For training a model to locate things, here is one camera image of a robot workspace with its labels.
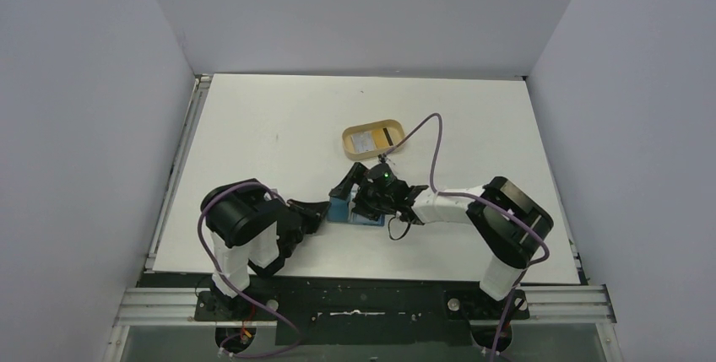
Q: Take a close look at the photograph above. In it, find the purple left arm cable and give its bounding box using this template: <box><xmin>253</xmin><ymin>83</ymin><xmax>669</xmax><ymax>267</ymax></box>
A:
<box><xmin>197</xmin><ymin>180</ymin><xmax>303</xmax><ymax>360</ymax></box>

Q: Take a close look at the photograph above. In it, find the teal leather card holder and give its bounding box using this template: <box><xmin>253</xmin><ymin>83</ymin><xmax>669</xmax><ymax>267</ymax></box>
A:
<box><xmin>327</xmin><ymin>192</ymin><xmax>386</xmax><ymax>227</ymax></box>

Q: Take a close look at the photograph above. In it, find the beige oval plastic tray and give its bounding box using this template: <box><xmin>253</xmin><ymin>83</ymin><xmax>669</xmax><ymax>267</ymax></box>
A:
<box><xmin>341</xmin><ymin>119</ymin><xmax>406</xmax><ymax>161</ymax></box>

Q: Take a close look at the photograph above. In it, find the gold card with black stripe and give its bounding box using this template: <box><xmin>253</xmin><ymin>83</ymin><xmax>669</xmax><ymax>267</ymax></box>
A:
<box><xmin>372</xmin><ymin>127</ymin><xmax>393</xmax><ymax>149</ymax></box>

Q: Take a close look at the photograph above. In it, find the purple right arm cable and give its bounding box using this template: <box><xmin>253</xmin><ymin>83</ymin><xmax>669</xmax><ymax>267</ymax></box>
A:
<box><xmin>380</xmin><ymin>112</ymin><xmax>552</xmax><ymax>362</ymax></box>

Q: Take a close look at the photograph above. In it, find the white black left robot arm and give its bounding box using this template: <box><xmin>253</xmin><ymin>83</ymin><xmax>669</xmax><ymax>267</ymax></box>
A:
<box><xmin>198</xmin><ymin>179</ymin><xmax>330</xmax><ymax>319</ymax></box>

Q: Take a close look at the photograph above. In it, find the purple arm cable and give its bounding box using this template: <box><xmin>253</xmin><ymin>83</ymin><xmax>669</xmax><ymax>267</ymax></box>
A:
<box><xmin>380</xmin><ymin>112</ymin><xmax>552</xmax><ymax>362</ymax></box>
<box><xmin>197</xmin><ymin>180</ymin><xmax>303</xmax><ymax>360</ymax></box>

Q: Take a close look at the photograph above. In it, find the aluminium frame rail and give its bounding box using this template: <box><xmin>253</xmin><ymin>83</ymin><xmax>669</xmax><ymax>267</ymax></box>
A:
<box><xmin>102</xmin><ymin>73</ymin><xmax>214</xmax><ymax>361</ymax></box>

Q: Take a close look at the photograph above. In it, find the grey VIP card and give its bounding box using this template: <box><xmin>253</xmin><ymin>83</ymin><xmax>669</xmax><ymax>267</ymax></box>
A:
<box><xmin>350</xmin><ymin>131</ymin><xmax>376</xmax><ymax>154</ymax></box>

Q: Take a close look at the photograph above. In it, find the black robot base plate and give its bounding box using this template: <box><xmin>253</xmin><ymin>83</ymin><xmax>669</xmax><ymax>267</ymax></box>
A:
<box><xmin>138</xmin><ymin>274</ymin><xmax>530</xmax><ymax>350</ymax></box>

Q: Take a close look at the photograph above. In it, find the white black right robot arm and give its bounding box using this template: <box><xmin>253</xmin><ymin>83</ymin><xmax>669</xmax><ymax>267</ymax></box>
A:
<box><xmin>329</xmin><ymin>162</ymin><xmax>554</xmax><ymax>317</ymax></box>

